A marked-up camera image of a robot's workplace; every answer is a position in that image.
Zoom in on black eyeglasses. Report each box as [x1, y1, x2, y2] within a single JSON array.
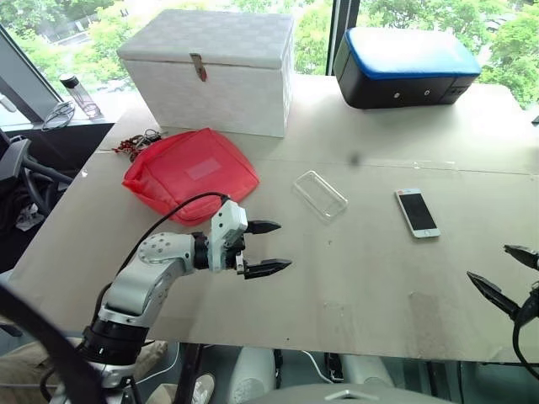
[[40, 100, 77, 131]]

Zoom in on dark window frame pillar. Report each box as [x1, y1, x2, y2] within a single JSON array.
[[325, 0, 361, 77]]

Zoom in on grey rounded robot torso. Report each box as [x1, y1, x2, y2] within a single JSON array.
[[255, 381, 456, 404]]

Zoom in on beige shoe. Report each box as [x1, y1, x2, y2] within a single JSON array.
[[191, 372, 216, 404]]

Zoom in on beige trousers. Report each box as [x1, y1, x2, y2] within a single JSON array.
[[0, 334, 169, 404]]

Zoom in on keys with red keychain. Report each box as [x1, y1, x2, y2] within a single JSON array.
[[111, 129, 164, 163]]

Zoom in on red fabric pouch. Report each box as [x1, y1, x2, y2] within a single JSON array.
[[121, 128, 261, 226]]

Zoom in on black office chair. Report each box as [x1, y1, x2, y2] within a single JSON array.
[[0, 125, 76, 211]]

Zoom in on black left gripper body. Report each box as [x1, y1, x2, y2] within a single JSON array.
[[222, 221, 253, 277]]

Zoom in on black foreground strap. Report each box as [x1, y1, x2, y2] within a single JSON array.
[[0, 280, 111, 404]]

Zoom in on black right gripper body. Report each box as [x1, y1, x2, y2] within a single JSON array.
[[520, 285, 539, 324]]

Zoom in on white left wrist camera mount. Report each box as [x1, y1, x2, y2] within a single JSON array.
[[207, 200, 250, 274]]

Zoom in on clear plastic phone case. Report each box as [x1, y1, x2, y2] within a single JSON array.
[[292, 170, 350, 226]]

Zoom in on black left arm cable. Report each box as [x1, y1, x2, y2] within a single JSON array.
[[94, 192, 232, 321]]

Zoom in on clear water bottle black cap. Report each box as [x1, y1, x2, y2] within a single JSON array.
[[58, 72, 103, 121]]

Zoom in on white smartphone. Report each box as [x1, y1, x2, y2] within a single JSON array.
[[394, 188, 441, 240]]

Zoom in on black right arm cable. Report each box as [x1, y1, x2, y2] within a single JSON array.
[[510, 294, 539, 375]]

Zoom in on white rounded robot leg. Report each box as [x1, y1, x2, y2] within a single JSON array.
[[230, 347, 278, 404], [339, 354, 396, 385]]

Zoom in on black box with blue lid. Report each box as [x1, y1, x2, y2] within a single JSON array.
[[333, 27, 483, 111]]

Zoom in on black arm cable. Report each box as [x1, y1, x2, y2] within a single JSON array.
[[510, 294, 539, 375], [94, 192, 232, 321]]

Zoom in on white cable under table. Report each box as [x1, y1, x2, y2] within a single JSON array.
[[300, 350, 330, 383]]

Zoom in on white woven box with latch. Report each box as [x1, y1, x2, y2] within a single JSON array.
[[116, 8, 295, 139]]

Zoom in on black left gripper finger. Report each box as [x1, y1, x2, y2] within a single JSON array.
[[246, 219, 282, 236], [243, 259, 293, 281]]

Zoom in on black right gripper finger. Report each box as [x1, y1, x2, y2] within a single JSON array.
[[466, 271, 522, 321], [503, 243, 539, 269]]

